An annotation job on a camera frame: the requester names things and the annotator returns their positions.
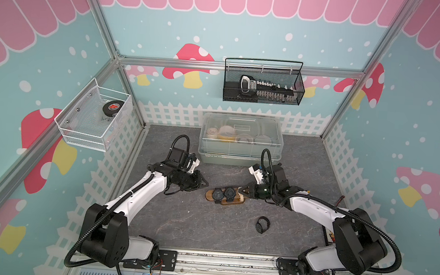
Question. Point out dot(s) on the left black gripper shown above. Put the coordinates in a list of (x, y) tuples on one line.
[(196, 183)]

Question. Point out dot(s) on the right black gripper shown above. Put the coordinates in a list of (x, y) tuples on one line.
[(251, 188)]

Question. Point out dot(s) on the large black digital watch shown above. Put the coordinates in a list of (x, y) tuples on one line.
[(229, 194)]

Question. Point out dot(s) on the wooden watch stand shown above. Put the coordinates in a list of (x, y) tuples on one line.
[(235, 202)]

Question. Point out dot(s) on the black rugged sport watch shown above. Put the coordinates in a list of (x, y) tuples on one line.
[(217, 195)]

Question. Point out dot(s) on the beige strap watch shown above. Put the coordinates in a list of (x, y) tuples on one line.
[(241, 196)]

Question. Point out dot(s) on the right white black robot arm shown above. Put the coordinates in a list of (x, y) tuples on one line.
[(359, 245)]

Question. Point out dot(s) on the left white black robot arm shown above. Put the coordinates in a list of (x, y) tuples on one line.
[(104, 237)]

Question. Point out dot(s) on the clear plastic storage box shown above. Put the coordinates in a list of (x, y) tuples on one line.
[(238, 140)]

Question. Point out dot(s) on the black tape roll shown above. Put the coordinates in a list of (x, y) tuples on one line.
[(111, 108)]

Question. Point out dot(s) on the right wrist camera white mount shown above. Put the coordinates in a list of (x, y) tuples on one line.
[(258, 173)]

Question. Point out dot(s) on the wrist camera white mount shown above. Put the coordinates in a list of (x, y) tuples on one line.
[(192, 165), (258, 173)]

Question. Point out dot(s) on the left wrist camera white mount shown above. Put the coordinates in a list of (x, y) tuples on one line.
[(192, 165)]

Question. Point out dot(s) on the black wire mesh basket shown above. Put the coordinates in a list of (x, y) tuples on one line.
[(284, 73)]

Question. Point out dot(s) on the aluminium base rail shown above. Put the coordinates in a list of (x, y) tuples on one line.
[(229, 268)]

